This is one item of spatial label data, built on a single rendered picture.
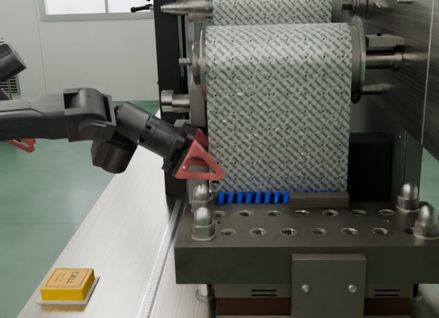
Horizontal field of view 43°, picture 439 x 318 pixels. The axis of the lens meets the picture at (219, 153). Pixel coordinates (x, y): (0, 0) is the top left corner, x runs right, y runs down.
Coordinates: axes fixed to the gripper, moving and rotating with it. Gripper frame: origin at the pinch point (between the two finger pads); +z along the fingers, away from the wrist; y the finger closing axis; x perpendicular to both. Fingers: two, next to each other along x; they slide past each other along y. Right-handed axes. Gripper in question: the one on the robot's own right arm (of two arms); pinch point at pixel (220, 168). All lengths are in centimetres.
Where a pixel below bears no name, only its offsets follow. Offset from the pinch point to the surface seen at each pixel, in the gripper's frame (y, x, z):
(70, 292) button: 13.3, -25.7, -12.7
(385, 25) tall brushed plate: -17.3, 34.5, 15.6
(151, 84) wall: -556, -126, -53
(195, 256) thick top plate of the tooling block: 19.8, -6.9, 0.6
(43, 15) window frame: -556, -114, -199
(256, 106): 0.2, 12.5, 0.0
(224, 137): 0.2, 5.3, -2.1
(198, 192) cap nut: 8.0, -2.6, -2.2
